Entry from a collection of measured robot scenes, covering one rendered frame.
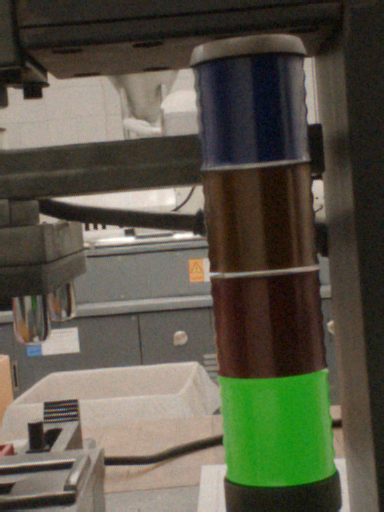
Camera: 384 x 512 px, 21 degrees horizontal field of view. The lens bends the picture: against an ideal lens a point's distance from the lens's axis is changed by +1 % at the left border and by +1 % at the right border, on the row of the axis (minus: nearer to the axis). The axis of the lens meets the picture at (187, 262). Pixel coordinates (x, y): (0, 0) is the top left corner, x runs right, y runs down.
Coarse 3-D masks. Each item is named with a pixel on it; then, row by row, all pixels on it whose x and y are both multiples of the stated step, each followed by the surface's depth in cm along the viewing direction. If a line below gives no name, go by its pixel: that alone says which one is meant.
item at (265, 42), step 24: (216, 48) 34; (240, 48) 33; (264, 48) 33; (288, 48) 34; (336, 480) 35; (240, 504) 35; (264, 504) 34; (288, 504) 34; (312, 504) 34; (336, 504) 35
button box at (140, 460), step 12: (336, 420) 110; (84, 444) 98; (180, 444) 104; (192, 444) 104; (204, 444) 105; (108, 456) 97; (120, 456) 98; (132, 456) 98; (144, 456) 98; (156, 456) 100; (168, 456) 101
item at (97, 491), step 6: (102, 474) 71; (96, 480) 67; (102, 480) 71; (96, 486) 67; (102, 486) 70; (96, 492) 67; (102, 492) 70; (90, 498) 63; (96, 498) 67; (102, 498) 70; (90, 504) 63; (96, 504) 66; (102, 504) 70; (90, 510) 63; (96, 510) 66; (102, 510) 69
